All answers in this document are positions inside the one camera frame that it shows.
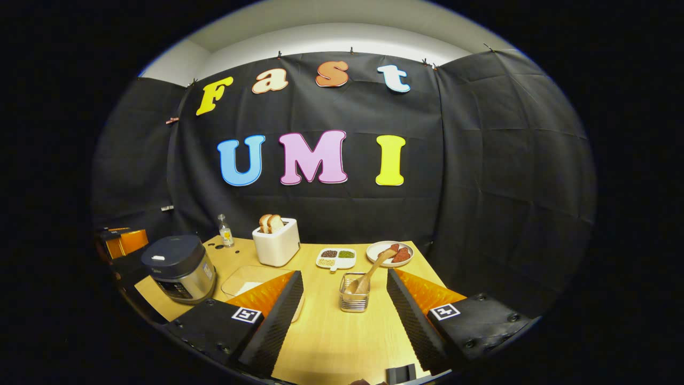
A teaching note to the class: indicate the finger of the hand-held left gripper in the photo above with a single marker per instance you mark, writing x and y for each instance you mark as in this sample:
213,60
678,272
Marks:
128,243

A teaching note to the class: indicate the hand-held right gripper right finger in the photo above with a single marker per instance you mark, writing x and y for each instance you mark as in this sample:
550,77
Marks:
409,321

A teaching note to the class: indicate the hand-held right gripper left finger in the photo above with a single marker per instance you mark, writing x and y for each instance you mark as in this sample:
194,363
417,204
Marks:
278,315

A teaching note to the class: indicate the dark grey rice cooker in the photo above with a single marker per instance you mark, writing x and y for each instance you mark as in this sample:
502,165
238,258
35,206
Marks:
173,256

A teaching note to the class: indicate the clear box of white rice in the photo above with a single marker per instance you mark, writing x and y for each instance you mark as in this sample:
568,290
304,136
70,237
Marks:
240,280

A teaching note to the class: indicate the wooden spoon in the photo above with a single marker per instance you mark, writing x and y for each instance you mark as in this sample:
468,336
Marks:
368,275

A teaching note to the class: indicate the white toaster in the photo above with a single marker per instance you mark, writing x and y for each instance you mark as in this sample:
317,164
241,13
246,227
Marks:
275,248

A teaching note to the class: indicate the white round plate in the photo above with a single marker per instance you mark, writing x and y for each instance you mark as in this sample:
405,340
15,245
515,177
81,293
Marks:
377,250

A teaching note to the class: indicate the white divided dish of beans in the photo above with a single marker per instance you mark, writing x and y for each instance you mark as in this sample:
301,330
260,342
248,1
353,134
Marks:
336,259

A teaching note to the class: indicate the small glass bottle yellow label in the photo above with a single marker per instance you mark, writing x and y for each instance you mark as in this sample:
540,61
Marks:
226,235

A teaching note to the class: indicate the black backdrop cloth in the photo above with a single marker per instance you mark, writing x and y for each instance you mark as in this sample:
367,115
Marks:
481,160

